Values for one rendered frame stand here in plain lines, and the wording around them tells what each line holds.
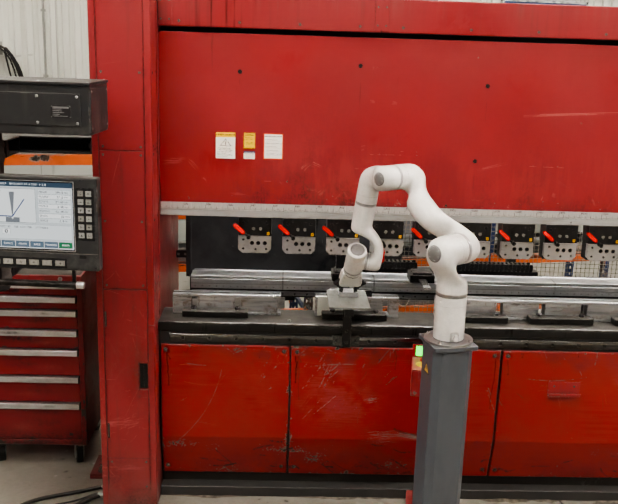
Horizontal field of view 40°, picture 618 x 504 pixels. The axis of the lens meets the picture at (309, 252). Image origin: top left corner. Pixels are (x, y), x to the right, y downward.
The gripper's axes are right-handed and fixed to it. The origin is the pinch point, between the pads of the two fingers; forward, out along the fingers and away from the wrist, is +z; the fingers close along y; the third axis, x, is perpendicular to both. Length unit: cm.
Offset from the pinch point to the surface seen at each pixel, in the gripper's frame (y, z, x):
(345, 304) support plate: 3.1, -7.7, 12.6
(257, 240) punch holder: 41.5, -11.2, -19.0
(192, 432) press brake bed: 70, 52, 46
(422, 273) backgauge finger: -40.2, 16.0, -19.8
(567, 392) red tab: -103, 26, 40
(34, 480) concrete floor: 147, 89, 55
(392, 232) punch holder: -19.6, -17.5, -19.7
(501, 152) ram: -66, -48, -42
